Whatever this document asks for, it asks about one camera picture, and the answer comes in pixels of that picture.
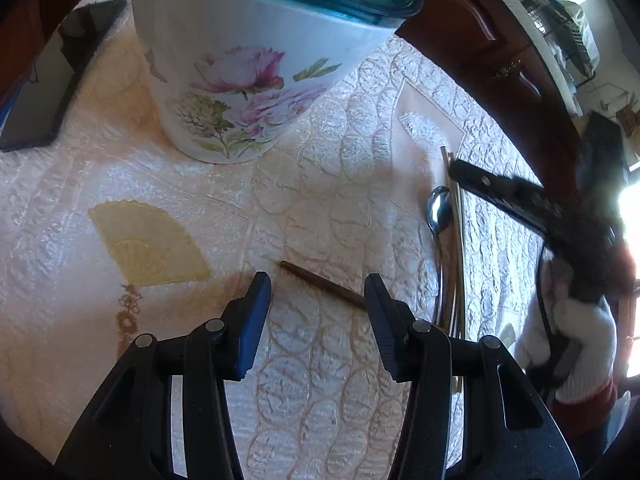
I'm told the white floral utensil holder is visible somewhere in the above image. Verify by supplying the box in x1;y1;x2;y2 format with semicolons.
130;0;425;165

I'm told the dark brown chopstick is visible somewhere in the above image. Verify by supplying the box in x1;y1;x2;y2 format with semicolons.
278;260;368;307

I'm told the metal spoon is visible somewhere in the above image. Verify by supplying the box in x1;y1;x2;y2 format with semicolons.
424;185;453;328

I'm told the wall utensil basket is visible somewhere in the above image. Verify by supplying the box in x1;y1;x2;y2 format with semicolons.
616;102;640;136

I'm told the person's right hand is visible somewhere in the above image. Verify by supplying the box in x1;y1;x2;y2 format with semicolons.
515;255;619;404

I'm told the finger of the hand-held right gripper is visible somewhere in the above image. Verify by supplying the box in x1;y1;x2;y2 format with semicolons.
447;159;614;252

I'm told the black wrist strap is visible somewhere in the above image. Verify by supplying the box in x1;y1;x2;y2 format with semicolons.
530;252;576;396

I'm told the white quilted tablecloth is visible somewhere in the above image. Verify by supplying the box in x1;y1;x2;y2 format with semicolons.
0;0;551;480

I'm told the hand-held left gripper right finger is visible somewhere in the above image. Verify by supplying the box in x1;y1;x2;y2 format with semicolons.
364;273;581;480

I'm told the black smartphone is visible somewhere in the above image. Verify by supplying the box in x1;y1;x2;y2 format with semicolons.
0;0;128;153

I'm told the bundle of bamboo chopsticks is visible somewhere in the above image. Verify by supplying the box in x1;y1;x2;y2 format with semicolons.
440;145;468;395

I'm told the black dish rack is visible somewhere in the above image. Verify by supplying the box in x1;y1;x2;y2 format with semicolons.
520;0;601;81

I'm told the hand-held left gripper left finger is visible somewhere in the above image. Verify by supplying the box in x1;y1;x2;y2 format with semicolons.
55;271;273;480

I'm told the dark wooden base cabinet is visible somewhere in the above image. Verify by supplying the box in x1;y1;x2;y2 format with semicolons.
0;0;586;196

